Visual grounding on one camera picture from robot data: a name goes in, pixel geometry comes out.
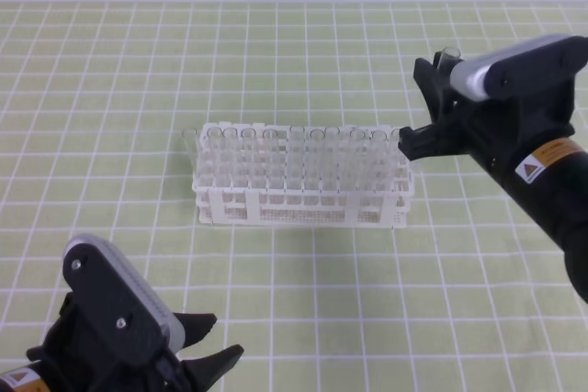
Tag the clear glass test tube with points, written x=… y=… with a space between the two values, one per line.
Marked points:
x=446 y=60

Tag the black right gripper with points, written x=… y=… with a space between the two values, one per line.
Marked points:
x=496 y=133

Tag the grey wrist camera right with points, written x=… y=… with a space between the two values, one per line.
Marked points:
x=522 y=69

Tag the clear test tube in rack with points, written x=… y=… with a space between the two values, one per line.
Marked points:
x=249 y=140
x=314 y=159
x=398 y=173
x=214 y=140
x=378 y=147
x=229 y=154
x=270 y=137

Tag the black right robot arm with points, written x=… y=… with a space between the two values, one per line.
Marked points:
x=550 y=185

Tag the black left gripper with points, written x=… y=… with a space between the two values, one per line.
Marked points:
x=91 y=349

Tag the white test tube rack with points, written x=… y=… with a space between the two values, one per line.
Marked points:
x=346 y=196

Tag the green checkered tablecloth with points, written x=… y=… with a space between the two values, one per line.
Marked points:
x=95 y=99

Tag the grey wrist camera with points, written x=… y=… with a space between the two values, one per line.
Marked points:
x=119 y=291
x=522 y=69

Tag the leaning clear test tube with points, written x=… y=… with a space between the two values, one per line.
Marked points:
x=190 y=138

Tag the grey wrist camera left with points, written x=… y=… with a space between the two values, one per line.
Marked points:
x=119 y=291

